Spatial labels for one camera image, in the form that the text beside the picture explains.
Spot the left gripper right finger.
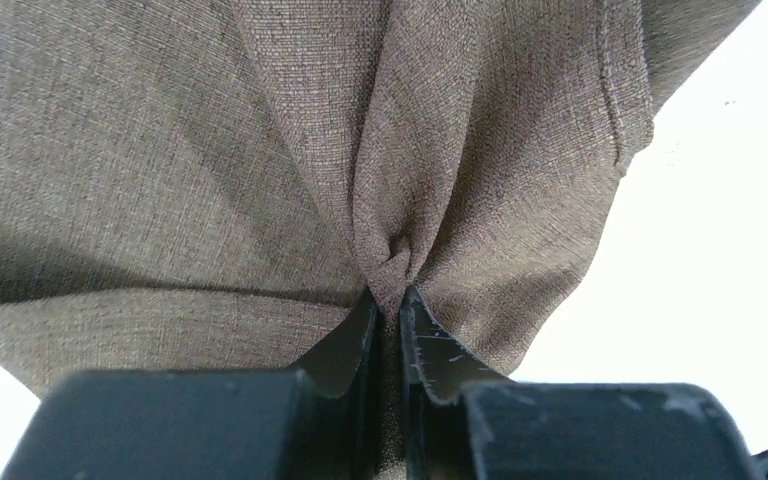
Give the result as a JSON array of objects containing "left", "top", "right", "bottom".
[{"left": 399, "top": 287, "right": 759, "bottom": 479}]

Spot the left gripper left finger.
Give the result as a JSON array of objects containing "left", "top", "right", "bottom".
[{"left": 3, "top": 292, "right": 379, "bottom": 479}]

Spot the brown cloth napkin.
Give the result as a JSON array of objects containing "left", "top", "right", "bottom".
[{"left": 0, "top": 0, "right": 763, "bottom": 399}]

